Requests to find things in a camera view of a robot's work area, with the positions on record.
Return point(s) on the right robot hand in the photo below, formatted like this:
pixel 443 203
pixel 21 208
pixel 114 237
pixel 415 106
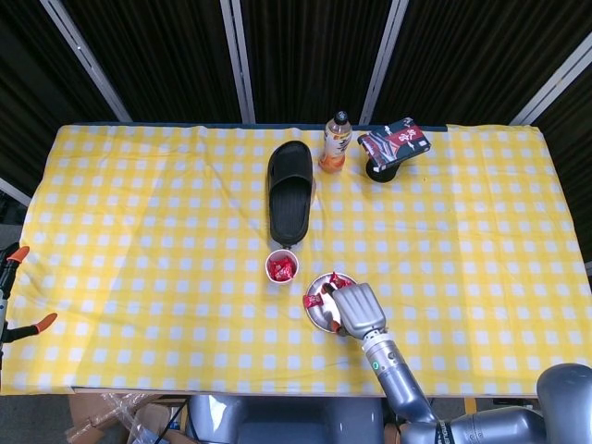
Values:
pixel 361 307

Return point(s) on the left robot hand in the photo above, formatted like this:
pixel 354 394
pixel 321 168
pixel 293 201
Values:
pixel 20 254

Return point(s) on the red candy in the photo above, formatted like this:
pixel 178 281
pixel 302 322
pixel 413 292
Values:
pixel 288 267
pixel 313 300
pixel 341 279
pixel 276 268

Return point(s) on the white paper cup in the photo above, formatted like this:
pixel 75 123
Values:
pixel 297 266

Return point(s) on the round metal plate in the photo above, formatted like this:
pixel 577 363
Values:
pixel 319 316

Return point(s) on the black rubber slipper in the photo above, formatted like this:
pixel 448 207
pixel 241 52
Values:
pixel 289 208

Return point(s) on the yellow white checkered tablecloth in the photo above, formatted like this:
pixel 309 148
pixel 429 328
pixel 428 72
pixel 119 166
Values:
pixel 139 208

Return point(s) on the black mesh pen holder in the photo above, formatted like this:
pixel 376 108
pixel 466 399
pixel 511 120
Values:
pixel 381 176

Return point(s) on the grey robot torso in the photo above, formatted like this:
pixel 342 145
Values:
pixel 287 421

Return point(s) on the yellow table leg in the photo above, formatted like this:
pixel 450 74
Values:
pixel 470 403

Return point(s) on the orange drink plastic bottle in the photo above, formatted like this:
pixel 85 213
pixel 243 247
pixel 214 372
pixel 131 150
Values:
pixel 335 148

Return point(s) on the brown cardboard box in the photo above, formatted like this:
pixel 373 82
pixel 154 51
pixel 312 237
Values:
pixel 85 411

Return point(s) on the red black book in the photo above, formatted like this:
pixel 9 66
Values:
pixel 398 141

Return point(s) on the clear plastic wrap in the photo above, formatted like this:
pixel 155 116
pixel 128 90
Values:
pixel 125 411

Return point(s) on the aluminium frame post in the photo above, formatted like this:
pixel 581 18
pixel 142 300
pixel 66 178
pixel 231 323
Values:
pixel 87 60
pixel 239 60
pixel 14 192
pixel 384 60
pixel 555 83

